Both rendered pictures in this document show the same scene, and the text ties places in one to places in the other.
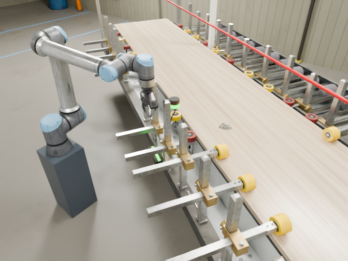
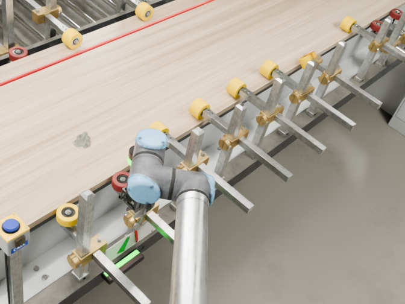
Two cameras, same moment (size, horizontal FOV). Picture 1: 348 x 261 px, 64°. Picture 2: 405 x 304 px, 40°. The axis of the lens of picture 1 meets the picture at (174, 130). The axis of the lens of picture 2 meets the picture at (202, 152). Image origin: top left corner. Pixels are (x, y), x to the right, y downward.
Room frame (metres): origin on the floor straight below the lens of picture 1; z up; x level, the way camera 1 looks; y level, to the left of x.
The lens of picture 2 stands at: (2.03, 1.13, 2.50)
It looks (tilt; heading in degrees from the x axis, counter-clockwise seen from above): 44 degrees down; 231
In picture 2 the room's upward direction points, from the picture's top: 16 degrees clockwise
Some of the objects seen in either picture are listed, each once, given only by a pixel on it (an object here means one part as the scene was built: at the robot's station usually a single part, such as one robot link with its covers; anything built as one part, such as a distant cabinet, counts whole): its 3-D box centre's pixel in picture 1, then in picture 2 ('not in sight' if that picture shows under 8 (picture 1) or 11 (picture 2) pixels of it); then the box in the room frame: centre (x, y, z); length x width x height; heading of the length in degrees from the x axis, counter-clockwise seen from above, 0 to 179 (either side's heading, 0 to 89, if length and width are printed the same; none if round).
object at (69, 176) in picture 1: (69, 177); not in sight; (1.64, 0.86, 0.30); 0.25 x 0.25 x 0.60; 48
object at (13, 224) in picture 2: not in sight; (11, 225); (1.85, 0.21, 1.22); 0.04 x 0.04 x 0.02
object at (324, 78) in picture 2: not in sight; (329, 75); (0.18, -0.40, 0.94); 0.13 x 0.06 x 0.05; 20
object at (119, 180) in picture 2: (189, 141); (121, 187); (1.38, -0.10, 0.85); 0.08 x 0.08 x 0.11
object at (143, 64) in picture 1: (145, 67); (149, 151); (1.44, 0.15, 1.32); 0.10 x 0.09 x 0.12; 61
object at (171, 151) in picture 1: (169, 145); (140, 212); (1.35, 0.03, 0.84); 0.13 x 0.06 x 0.05; 20
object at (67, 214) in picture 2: (175, 120); (67, 221); (1.62, -0.01, 0.85); 0.08 x 0.08 x 0.11
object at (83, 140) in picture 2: (225, 125); (83, 139); (1.46, -0.33, 0.91); 0.09 x 0.07 x 0.02; 49
